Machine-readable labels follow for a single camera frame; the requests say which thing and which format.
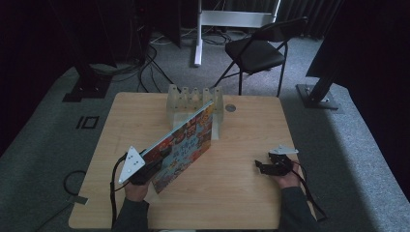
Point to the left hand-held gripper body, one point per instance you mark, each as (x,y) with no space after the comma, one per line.
(133,164)

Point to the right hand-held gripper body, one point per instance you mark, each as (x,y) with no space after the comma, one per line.
(281,161)

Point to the colourful picture book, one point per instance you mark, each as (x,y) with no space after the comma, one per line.
(185,145)

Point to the clear acrylic book rack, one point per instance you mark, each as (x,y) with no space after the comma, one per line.
(180,103)

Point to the person's right hand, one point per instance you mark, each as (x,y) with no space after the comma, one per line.
(288,180)

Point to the person's left hand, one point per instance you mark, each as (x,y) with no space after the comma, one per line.
(137,191)

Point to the grey tape patch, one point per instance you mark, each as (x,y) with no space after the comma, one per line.
(78,199)

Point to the round grey table grommet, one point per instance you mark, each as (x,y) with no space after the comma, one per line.
(230,108)

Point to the black stand with bolted base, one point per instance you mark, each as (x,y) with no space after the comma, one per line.
(317,95)

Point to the black folding chair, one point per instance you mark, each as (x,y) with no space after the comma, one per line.
(254,53)

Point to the white metal stand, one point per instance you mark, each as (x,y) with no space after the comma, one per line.
(198,48)

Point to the dark curtain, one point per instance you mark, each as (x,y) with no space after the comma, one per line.
(306,16)

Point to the black stand with base plate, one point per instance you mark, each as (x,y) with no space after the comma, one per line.
(87,87)

